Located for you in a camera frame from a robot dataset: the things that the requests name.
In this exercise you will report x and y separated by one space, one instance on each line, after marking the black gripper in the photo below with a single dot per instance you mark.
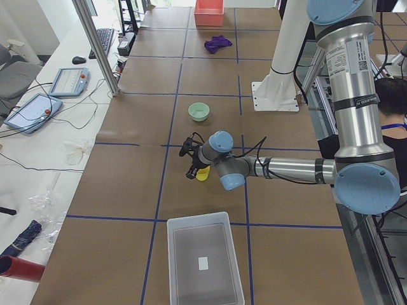
196 162

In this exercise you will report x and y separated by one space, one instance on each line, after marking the yellow plastic cup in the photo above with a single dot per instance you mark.
203 174

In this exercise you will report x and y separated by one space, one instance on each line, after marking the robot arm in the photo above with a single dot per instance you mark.
356 161

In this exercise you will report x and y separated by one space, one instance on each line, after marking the mint green bowl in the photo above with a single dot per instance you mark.
198 111

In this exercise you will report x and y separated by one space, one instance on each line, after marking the purple cloth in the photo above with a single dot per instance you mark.
216 43

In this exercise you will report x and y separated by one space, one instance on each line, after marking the white crumpled cloth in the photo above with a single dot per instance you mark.
75 151

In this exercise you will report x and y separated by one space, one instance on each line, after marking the clear plastic bin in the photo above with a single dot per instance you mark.
203 266

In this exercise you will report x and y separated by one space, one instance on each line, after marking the pink plastic bin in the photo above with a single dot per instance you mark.
209 13

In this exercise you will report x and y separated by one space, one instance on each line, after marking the far teach pendant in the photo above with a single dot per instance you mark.
69 82

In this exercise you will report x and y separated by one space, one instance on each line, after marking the teach pendant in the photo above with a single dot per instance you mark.
34 113
69 82

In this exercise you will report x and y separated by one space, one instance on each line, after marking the black keyboard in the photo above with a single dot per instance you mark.
105 36

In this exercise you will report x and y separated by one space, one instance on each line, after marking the black computer mouse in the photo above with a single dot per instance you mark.
78 60

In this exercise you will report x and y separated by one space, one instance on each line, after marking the crumpled clear plastic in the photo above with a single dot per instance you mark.
49 216

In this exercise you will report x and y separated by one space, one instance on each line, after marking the near teach pendant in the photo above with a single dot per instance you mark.
34 113

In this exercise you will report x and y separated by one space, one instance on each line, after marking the dark blue folded umbrella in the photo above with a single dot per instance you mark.
24 239

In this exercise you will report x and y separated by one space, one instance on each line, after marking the grey office chair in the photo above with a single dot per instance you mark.
16 77

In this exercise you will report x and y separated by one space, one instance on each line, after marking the seated person black shirt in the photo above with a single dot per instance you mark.
391 93

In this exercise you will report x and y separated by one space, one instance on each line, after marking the red cylinder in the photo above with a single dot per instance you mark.
14 267

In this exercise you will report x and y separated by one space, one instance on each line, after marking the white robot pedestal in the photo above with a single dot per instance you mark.
277 92

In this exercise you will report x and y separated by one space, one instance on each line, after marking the aluminium frame post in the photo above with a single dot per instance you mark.
86 20

